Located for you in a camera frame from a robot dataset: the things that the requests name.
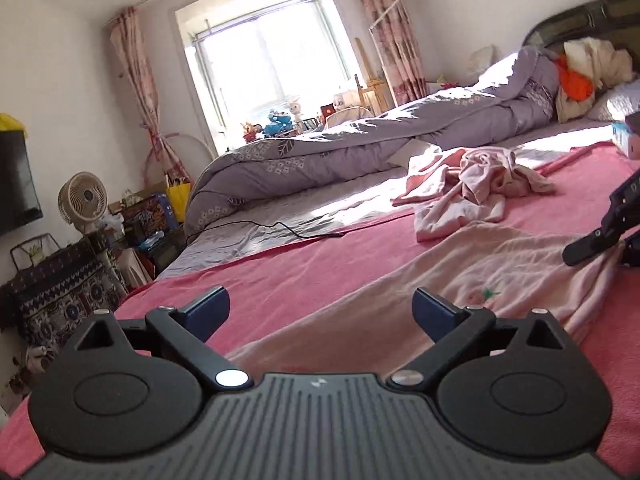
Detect yellow paper bag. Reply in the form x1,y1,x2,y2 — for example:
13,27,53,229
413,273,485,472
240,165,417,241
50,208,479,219
166,182,192,223

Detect colourful printed box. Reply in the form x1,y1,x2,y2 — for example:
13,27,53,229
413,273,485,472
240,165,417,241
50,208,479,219
120,192,178,238

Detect wooden easel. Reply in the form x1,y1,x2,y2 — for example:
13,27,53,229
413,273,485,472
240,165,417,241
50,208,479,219
354,37,396,116

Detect black television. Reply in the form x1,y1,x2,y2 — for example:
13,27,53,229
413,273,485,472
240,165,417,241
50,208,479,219
0,130,43,236

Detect wire basket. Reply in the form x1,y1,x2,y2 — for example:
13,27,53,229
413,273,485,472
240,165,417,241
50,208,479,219
10,234,60,272

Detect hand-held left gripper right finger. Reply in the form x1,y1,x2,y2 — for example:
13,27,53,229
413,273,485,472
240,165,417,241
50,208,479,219
390,287,571,389

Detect salmon pink cloth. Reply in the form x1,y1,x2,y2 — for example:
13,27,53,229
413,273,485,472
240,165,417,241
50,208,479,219
391,149,463,206

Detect beige standing fan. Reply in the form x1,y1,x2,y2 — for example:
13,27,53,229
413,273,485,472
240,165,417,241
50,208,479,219
57,171,126,281

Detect cream clothes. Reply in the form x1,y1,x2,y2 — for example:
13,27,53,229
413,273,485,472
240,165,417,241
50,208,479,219
555,37,636,123

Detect black cable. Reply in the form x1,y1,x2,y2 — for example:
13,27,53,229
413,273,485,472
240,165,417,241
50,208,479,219
186,220,346,241

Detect pink white hula hoop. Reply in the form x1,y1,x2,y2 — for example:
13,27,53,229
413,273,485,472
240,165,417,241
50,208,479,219
143,132,218,186

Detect pink hanging curtain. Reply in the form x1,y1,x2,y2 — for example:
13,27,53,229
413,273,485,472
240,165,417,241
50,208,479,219
350,0,428,107

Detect tissue packet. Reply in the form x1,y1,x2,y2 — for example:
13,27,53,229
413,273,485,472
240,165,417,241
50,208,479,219
611,122,640,161

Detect white paper sheet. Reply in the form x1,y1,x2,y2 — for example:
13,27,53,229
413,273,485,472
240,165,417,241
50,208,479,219
387,139,441,169

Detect purple floral pillow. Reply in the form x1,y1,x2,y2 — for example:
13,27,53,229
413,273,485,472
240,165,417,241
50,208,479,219
587,80,640,123

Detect beige chair backrest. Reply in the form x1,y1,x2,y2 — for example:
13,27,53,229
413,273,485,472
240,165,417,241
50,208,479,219
325,105,375,129

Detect lavender bedsheet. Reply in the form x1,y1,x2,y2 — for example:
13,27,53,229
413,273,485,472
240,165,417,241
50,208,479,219
155,120,626,281

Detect pink tied curtain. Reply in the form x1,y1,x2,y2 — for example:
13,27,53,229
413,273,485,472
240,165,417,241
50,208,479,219
109,6,193,186

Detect light pink crumpled top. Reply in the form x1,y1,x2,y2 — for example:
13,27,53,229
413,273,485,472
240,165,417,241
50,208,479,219
414,147,556,242

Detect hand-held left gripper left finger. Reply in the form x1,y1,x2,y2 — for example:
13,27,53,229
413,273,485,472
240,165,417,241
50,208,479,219
67,286,253,392

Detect dark headboard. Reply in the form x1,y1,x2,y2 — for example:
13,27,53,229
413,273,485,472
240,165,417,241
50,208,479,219
520,0,640,53

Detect blue plush toy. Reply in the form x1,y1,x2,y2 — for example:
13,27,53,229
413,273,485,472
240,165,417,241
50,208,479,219
262,110,296,139

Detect window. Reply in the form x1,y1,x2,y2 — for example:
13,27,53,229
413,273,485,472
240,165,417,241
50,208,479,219
175,0,371,153

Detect purple floral duvet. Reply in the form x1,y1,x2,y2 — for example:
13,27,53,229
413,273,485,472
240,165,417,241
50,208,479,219
184,46,560,233

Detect orange cloth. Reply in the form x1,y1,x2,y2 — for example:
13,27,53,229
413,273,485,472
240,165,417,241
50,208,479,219
555,55,596,101

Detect pink strawberry print pants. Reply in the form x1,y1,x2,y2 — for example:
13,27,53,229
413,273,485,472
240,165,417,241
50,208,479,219
227,220,628,366

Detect yellow plastic bag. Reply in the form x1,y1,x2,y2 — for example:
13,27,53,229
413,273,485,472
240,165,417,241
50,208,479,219
0,112,27,136

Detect pink towel blanket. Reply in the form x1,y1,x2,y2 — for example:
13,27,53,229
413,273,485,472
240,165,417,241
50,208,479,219
0,137,640,466

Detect white printed box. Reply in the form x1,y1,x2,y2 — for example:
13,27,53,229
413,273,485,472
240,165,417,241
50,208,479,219
467,45,501,74

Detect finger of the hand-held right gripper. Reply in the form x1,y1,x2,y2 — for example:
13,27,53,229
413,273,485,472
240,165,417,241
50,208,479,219
562,230,626,267

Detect white and red garment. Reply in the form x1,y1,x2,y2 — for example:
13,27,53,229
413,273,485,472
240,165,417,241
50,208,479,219
117,247,153,286

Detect patterned cloth covered cabinet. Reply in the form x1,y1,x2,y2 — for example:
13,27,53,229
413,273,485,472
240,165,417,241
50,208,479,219
0,240,128,356

